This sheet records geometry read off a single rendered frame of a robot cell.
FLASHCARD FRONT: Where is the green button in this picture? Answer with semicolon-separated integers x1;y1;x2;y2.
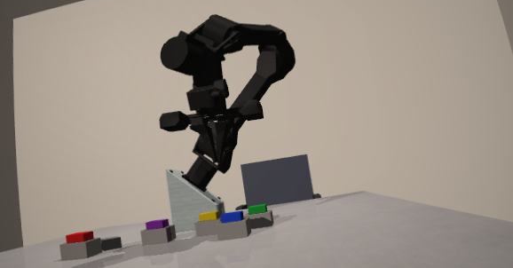
244;204;274;229

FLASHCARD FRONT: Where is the yellow button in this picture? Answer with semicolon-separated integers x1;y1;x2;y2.
194;211;222;236

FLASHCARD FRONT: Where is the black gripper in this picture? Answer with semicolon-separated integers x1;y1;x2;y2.
159;75;264;163

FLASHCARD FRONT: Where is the red button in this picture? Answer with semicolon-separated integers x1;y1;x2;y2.
59;231;102;261

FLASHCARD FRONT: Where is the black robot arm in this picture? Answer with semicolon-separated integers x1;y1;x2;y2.
161;14;296;192

